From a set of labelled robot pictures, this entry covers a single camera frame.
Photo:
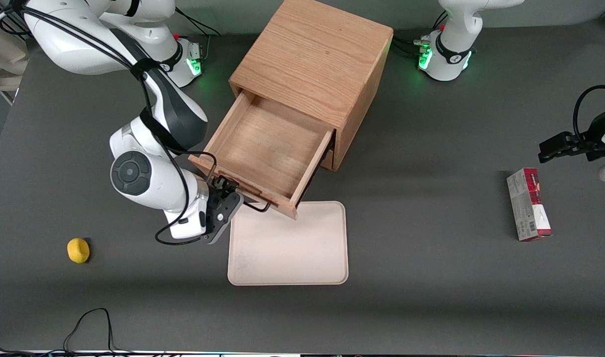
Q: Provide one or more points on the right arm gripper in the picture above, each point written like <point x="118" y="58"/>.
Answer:
<point x="217" y="195"/>

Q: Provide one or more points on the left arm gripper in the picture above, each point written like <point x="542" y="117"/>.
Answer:
<point x="590" y="142"/>

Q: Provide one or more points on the wooden drawer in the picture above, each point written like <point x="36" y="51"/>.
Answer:
<point x="267" y="144"/>

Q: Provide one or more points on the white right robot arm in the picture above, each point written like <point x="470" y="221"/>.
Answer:
<point x="148" y="183"/>

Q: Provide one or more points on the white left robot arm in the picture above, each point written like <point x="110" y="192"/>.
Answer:
<point x="451" y="59"/>

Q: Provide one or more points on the wooden drawer cabinet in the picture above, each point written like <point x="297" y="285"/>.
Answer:
<point x="312" y="54"/>

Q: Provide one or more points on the red and white carton box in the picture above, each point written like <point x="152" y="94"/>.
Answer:
<point x="529" y="206"/>

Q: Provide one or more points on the cream plastic tray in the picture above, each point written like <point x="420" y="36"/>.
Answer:
<point x="287" y="248"/>

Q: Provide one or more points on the yellow toy lemon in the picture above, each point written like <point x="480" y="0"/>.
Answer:
<point x="78" y="250"/>

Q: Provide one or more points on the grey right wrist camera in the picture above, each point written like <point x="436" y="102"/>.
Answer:
<point x="225" y="215"/>

